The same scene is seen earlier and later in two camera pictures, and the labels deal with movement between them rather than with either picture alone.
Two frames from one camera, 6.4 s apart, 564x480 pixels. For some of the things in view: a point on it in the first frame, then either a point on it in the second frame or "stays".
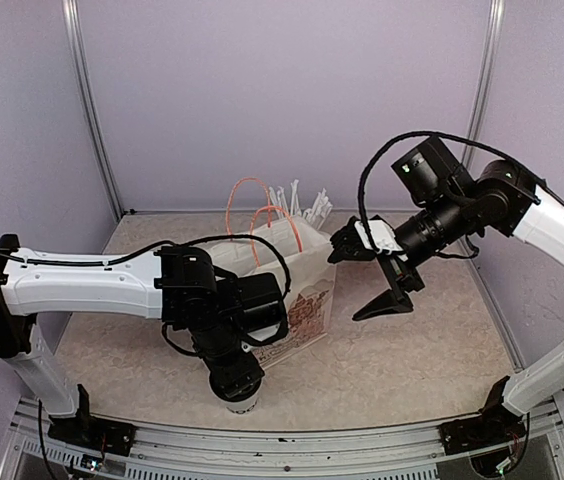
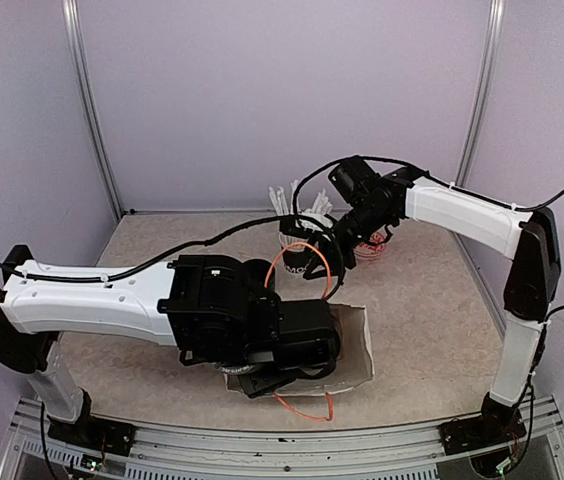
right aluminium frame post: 485,78 stays
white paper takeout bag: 303,254 to 353,363
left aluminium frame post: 74,37 stays
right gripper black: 397,298 to 331,257
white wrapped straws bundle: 316,215 stays
